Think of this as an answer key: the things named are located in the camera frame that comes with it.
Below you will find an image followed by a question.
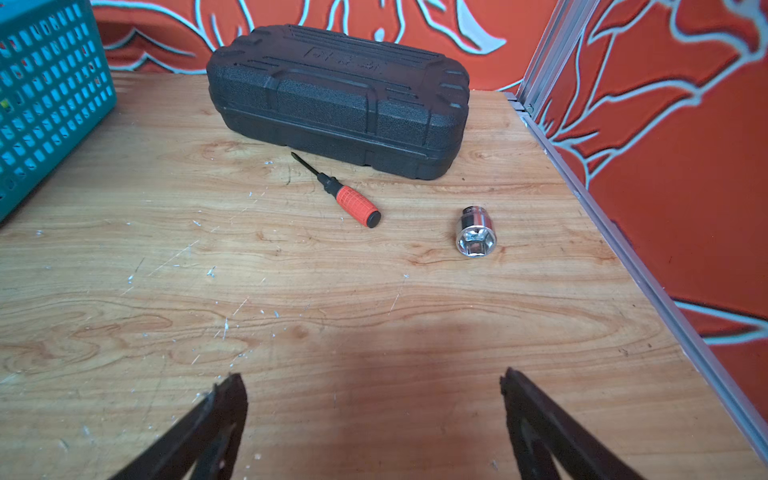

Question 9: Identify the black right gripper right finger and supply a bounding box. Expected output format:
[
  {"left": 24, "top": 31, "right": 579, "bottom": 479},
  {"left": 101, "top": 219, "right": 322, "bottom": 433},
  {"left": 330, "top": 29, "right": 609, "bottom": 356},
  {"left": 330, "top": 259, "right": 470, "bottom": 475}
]
[{"left": 500, "top": 368, "right": 641, "bottom": 479}]

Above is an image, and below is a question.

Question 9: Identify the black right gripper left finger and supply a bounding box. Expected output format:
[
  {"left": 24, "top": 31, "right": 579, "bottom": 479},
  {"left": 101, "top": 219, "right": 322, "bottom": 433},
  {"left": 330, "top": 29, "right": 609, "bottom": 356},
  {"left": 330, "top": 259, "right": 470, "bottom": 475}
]
[{"left": 113, "top": 373, "right": 248, "bottom": 479}]

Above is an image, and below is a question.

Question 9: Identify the teal plastic basket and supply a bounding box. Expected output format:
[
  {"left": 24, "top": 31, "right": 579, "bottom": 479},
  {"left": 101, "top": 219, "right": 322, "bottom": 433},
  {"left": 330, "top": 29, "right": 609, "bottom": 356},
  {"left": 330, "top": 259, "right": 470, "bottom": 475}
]
[{"left": 1, "top": 1, "right": 117, "bottom": 217}]

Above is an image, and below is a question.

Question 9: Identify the red handled screwdriver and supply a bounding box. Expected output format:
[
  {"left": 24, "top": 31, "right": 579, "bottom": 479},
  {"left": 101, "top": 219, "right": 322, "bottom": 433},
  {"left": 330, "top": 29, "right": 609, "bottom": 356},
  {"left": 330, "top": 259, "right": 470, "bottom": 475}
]
[{"left": 291, "top": 152, "right": 381, "bottom": 228}]

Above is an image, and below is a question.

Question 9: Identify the chrome socket bit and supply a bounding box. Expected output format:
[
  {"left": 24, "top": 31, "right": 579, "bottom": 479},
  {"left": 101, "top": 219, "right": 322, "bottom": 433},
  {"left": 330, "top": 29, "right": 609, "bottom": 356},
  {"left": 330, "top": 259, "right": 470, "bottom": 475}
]
[{"left": 455, "top": 206, "right": 497, "bottom": 258}]

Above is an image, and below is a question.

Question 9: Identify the aluminium frame rail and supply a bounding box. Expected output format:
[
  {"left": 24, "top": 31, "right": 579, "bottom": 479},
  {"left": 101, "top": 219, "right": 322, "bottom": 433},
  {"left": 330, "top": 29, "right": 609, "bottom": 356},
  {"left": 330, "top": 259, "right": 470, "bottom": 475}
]
[{"left": 517, "top": 1, "right": 767, "bottom": 457}]

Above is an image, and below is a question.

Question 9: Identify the black plastic tool case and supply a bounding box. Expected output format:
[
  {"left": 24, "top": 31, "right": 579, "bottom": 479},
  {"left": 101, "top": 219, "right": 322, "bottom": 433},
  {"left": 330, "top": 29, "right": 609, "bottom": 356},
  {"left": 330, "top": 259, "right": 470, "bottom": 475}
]
[{"left": 206, "top": 24, "right": 470, "bottom": 180}]

